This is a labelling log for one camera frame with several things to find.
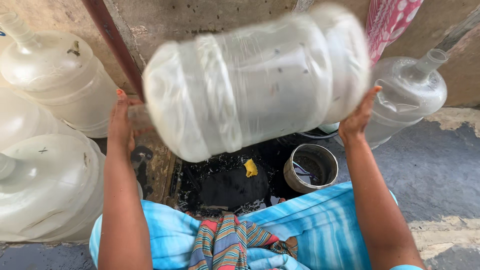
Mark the person's right hand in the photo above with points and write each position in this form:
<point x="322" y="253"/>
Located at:
<point x="354" y="122"/>

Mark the person's left hand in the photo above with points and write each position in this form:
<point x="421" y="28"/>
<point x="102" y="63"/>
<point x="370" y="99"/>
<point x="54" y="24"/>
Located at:
<point x="120" y="123"/>

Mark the person's left fingers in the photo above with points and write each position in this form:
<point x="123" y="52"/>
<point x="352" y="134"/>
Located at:
<point x="121" y="100"/>

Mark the person's right fingers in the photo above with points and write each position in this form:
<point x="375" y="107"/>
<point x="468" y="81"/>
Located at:
<point x="369" y="99"/>

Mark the large clear plastic water jug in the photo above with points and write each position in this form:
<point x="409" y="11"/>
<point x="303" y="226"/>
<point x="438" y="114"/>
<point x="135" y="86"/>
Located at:
<point x="247" y="82"/>

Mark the clear dented water jug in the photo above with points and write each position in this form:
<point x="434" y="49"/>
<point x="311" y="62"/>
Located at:
<point x="407" y="93"/>

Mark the brown pipe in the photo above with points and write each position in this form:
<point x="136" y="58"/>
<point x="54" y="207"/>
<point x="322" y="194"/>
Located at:
<point x="112" y="41"/>

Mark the cloudy water jug with sticker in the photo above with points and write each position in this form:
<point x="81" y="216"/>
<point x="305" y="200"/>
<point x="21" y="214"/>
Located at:
<point x="60" y="75"/>

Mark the pink polka-dot cloth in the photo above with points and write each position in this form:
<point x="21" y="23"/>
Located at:
<point x="386" y="22"/>

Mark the dark metal basin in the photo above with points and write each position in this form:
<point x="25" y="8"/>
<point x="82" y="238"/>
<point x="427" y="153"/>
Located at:
<point x="300" y="138"/>

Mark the cloudy white water jug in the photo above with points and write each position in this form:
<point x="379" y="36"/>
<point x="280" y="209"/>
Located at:
<point x="22" y="116"/>

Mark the cloudy water jug with cross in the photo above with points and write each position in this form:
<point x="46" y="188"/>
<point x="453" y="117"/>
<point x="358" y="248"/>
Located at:
<point x="52" y="183"/>

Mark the steel pot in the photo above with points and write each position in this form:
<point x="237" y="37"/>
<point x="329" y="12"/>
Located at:
<point x="292" y="176"/>

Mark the yellow sponge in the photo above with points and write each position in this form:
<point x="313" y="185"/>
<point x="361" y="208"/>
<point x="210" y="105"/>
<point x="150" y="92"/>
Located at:
<point x="250" y="168"/>

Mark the blue tie-dye garment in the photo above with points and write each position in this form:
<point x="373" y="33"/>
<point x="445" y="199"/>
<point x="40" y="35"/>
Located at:
<point x="322" y="232"/>

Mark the striped multicolour cloth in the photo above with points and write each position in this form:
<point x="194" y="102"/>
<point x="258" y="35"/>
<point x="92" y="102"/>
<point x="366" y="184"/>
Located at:
<point x="228" y="243"/>

